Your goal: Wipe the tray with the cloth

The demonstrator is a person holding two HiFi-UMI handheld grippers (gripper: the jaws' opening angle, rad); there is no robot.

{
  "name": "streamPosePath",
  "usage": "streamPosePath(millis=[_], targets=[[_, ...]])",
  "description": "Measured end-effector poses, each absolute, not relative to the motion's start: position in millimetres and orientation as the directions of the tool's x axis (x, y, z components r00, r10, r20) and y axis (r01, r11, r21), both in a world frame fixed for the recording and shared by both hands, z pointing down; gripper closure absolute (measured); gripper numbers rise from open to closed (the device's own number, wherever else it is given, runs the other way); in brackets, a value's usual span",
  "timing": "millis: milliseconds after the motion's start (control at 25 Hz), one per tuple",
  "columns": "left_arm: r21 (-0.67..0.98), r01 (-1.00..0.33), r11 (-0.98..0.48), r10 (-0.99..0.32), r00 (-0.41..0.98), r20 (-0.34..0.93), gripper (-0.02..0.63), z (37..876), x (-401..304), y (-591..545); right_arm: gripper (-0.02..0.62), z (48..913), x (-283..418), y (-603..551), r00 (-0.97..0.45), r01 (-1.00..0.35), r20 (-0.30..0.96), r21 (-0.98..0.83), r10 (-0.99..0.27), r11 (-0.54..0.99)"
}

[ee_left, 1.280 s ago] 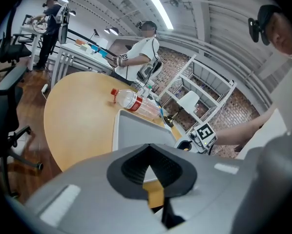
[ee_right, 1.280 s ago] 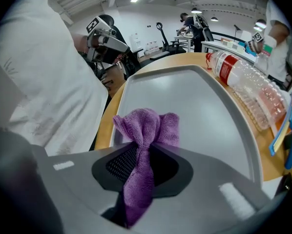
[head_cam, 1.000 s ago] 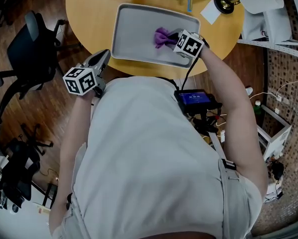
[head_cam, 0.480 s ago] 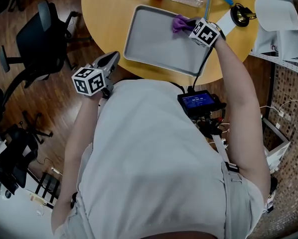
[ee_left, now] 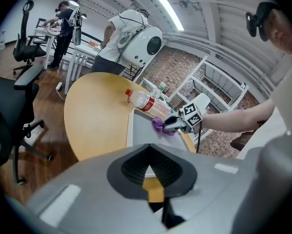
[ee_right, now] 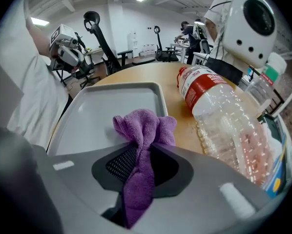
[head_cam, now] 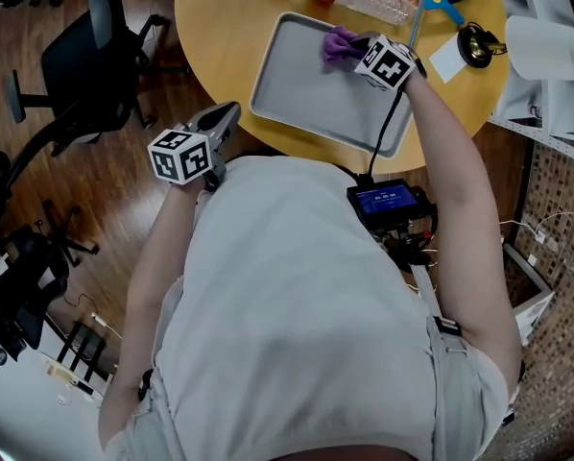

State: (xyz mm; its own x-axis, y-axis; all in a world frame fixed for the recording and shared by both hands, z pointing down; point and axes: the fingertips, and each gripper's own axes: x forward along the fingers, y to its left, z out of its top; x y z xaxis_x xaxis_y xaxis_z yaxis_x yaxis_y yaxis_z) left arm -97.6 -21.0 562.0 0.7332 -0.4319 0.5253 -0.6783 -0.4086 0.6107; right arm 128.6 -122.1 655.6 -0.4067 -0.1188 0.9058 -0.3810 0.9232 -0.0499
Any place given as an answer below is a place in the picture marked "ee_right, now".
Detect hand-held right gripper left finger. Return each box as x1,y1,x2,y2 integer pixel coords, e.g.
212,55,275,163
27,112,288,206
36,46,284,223
31,142,138,234

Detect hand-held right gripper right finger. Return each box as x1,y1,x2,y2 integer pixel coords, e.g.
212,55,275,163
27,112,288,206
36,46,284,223
131,143,282,234

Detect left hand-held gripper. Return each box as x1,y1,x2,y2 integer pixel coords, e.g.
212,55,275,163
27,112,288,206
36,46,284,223
48,24,94,79

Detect grey tray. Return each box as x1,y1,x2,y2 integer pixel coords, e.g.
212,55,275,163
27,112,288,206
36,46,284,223
46,81,169,156

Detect purple cloth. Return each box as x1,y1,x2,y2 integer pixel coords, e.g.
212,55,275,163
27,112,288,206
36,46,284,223
112,109,178,230

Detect person's left forearm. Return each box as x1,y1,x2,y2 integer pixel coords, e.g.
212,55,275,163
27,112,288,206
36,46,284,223
25,16,51,57

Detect black office chair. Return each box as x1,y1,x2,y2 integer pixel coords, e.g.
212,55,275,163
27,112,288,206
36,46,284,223
79,11,156,89
153,25,180,63

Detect person's white shirt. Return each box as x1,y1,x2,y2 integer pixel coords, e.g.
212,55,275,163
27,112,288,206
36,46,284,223
0,0,72,151

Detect white water dispenser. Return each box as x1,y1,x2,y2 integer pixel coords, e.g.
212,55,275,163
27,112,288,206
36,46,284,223
127,32,140,58

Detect clear plastic bottle red label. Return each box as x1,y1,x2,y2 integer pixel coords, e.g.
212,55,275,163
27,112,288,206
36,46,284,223
176,65,275,186

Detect blue and white box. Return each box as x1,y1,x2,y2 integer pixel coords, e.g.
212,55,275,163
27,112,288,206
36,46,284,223
258,113,292,199

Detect white desk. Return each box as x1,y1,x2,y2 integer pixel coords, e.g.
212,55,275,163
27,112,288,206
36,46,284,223
169,41,189,63

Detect clear plastic bottle green label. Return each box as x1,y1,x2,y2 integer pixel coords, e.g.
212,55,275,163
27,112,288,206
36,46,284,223
244,52,288,118

